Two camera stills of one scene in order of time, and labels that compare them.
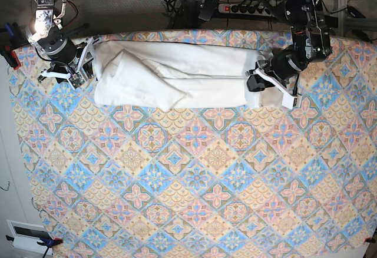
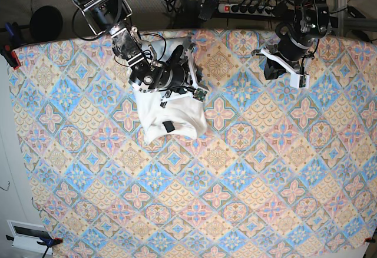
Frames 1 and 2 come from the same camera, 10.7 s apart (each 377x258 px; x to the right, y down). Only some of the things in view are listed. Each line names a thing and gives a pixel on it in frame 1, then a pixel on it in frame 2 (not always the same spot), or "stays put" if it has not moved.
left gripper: [62, 50] -> [147, 75]
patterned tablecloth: [249, 182] stays put
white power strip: [244, 9] stays put
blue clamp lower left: [45, 241] stays put
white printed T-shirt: [171, 76] -> [185, 117]
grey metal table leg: [346, 23] stays put
